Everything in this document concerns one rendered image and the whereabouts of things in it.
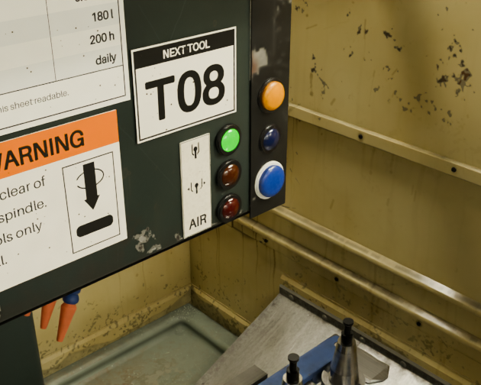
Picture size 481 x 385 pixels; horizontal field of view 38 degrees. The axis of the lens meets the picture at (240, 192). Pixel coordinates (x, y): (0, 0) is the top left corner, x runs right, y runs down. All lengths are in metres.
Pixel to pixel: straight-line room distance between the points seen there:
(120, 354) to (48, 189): 1.61
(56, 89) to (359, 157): 1.11
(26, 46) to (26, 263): 0.15
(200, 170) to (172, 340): 1.60
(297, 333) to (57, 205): 1.33
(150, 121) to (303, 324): 1.31
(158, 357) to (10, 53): 1.69
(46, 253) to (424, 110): 0.99
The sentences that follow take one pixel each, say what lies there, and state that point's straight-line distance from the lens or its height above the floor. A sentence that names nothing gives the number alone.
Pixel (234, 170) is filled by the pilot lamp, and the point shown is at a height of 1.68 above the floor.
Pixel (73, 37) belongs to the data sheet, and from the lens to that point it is 0.48.
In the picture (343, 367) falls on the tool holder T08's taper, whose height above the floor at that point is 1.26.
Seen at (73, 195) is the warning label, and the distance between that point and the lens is 0.51.
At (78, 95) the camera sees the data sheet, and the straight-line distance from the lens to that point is 0.49.
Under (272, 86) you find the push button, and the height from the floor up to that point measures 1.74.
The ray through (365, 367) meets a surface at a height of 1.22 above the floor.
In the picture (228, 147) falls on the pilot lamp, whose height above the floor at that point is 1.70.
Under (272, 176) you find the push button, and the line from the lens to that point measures 0.62.
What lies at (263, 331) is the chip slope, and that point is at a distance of 1.81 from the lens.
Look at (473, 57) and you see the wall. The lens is 1.31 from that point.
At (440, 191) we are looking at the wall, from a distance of 1.43.
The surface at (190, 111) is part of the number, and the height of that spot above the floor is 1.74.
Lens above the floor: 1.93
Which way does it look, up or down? 27 degrees down
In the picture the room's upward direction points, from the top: straight up
